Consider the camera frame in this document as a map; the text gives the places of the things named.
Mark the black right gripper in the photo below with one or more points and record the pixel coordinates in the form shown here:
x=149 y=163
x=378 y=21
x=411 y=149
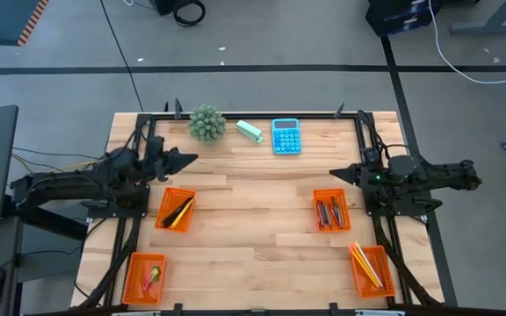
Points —
x=369 y=175

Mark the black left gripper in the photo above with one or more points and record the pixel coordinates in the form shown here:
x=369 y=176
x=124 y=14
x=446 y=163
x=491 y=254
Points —
x=161 y=160

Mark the orange plastic mesh bin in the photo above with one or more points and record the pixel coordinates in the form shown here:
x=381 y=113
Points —
x=387 y=281
x=345 y=195
x=169 y=199
x=136 y=285

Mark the grey crayon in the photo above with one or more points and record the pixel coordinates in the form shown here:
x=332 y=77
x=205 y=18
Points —
x=322 y=213
x=340 y=217
x=327 y=217

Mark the red crayon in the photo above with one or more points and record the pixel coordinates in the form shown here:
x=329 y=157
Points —
x=335 y=218
x=318 y=215

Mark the black pen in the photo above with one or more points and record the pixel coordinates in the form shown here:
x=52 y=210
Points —
x=171 y=218
x=180 y=210

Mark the yellow pen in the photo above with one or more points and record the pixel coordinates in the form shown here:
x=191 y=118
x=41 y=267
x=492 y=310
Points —
x=182 y=214

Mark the yellow-orange pencil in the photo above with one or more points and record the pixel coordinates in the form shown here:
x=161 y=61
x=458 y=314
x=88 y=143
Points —
x=366 y=264
x=362 y=263

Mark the white pencil yellow cap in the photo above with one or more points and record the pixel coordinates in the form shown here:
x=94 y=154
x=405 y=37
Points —
x=370 y=264

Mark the green eraser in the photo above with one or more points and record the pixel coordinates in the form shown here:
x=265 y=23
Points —
x=156 y=269

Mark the pink eraser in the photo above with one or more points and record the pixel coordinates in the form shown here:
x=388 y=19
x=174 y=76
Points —
x=147 y=282

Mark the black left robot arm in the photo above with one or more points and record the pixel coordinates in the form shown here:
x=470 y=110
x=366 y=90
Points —
x=81 y=182

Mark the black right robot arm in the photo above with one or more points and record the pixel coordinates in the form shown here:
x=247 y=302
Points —
x=437 y=177

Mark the green succulent potted plant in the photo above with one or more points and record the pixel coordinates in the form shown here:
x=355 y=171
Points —
x=207 y=125

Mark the blue calculator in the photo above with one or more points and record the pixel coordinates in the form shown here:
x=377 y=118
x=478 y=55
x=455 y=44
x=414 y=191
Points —
x=286 y=138

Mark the mint green stapler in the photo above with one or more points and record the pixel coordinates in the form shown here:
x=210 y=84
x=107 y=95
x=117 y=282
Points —
x=248 y=131

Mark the silver aluminium bar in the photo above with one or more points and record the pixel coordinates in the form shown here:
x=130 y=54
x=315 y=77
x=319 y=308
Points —
x=130 y=313
x=380 y=313

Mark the black equipment base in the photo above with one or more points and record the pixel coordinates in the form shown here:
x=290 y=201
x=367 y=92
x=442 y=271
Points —
x=163 y=5

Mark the black equipment case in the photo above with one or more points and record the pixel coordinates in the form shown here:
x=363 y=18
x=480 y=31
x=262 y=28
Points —
x=398 y=17

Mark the grey metal table leg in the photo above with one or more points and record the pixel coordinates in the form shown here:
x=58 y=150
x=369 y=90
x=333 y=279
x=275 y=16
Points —
x=477 y=28

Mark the hazard striped blue platform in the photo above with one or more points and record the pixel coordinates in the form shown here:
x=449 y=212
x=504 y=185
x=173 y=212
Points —
x=7 y=22

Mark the black table frame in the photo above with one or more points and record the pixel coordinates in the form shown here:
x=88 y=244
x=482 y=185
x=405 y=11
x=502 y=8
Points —
x=314 y=116

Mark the black frame strut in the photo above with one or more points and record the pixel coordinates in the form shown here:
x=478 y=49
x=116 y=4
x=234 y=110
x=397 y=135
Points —
x=404 y=276
x=103 y=281

